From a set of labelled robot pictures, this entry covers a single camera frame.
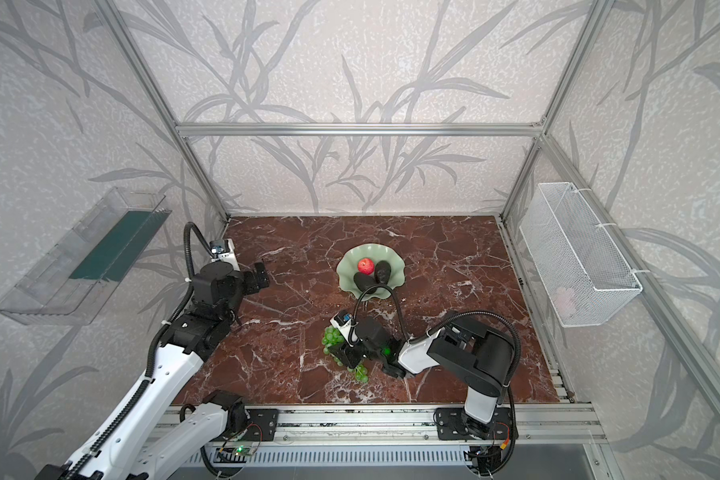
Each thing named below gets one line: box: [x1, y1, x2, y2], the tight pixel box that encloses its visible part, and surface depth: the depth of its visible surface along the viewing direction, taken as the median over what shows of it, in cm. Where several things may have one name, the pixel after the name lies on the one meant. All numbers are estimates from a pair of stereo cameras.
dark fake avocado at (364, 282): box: [354, 272, 377, 294], surface depth 100 cm
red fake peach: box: [357, 258, 375, 275], surface depth 103 cm
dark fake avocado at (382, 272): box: [374, 260, 392, 285], surface depth 101 cm
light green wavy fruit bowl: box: [336, 243, 406, 302], surface depth 104 cm
